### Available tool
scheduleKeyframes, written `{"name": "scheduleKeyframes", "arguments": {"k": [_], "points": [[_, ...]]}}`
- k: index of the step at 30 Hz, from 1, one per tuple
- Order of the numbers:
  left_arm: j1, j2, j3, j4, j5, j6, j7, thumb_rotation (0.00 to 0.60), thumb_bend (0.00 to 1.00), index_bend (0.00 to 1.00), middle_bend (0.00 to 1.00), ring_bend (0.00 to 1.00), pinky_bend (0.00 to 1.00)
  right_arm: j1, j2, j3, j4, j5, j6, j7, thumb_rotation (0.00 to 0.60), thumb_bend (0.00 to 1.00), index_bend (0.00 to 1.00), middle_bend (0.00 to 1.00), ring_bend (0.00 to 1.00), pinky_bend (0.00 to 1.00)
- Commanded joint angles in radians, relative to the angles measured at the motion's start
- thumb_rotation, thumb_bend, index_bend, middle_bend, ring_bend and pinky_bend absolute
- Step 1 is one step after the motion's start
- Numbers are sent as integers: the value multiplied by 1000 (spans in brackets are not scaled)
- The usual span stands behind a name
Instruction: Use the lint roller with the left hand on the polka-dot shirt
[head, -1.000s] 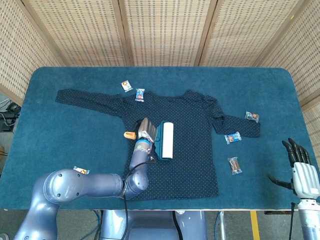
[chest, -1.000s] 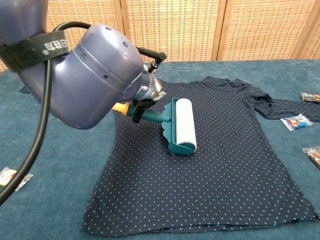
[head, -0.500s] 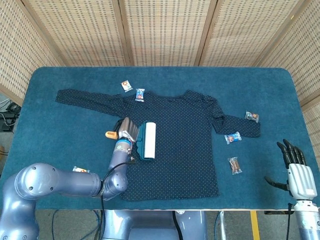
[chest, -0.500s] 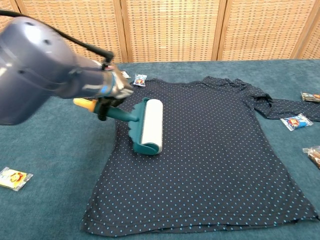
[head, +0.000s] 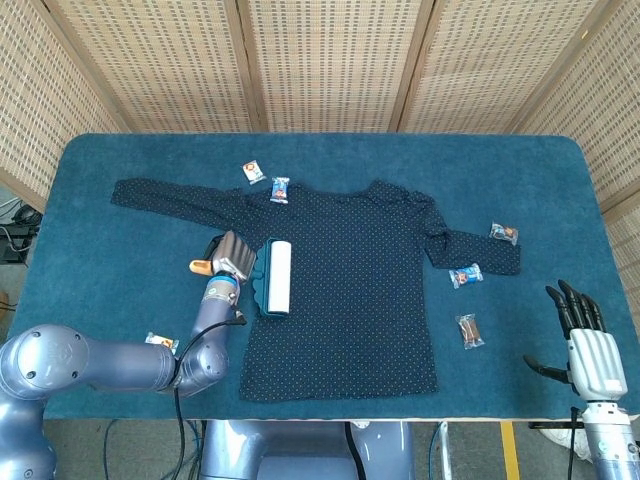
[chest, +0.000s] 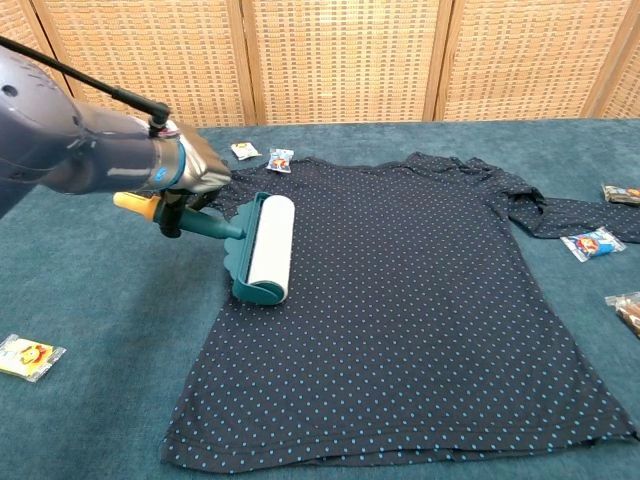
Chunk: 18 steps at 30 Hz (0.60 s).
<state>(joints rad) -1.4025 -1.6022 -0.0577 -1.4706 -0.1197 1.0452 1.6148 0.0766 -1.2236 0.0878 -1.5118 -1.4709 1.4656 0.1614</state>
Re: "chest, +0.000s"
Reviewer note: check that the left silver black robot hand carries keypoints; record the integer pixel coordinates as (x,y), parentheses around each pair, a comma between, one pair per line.
(205,170)

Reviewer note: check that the teal white lint roller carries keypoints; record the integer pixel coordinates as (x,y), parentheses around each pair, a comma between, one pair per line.
(270,245)

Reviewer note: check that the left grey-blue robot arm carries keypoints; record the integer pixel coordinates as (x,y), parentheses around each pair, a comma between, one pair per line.
(50,140)

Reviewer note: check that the dark blue polka dot shirt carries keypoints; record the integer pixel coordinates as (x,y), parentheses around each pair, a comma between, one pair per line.
(400,300)

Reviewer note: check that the white red snack packet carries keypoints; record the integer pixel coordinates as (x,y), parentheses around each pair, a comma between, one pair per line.
(244,151)

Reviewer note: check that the blue white snack packet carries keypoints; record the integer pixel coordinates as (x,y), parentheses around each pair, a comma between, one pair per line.
(280,161)

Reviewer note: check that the woven bamboo folding screen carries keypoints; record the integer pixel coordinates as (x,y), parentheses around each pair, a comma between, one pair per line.
(340,60)

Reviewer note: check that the yellow white snack packet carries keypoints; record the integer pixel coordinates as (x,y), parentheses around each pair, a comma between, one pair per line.
(30,357)

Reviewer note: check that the teal plush table cover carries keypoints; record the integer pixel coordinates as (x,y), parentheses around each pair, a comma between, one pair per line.
(100,425)

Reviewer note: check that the large blue snack packet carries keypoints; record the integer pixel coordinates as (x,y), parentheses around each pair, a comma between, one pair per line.
(592,244)

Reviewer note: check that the dark clear snack packet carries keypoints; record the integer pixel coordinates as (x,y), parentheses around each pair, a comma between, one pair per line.
(622,195)

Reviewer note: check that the brown snack in clear wrapper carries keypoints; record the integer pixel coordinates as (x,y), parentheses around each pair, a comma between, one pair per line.
(630,312)

